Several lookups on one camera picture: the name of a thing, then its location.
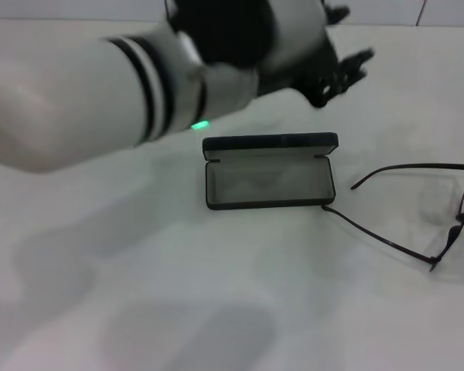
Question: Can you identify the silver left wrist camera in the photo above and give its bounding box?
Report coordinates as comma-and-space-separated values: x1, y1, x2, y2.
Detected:
169, 0, 328, 71

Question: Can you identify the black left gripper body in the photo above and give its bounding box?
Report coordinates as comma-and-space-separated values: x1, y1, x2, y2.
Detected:
256, 32, 342, 109

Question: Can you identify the black glasses case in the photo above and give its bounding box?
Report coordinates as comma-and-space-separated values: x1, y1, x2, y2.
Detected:
201, 131, 339, 212

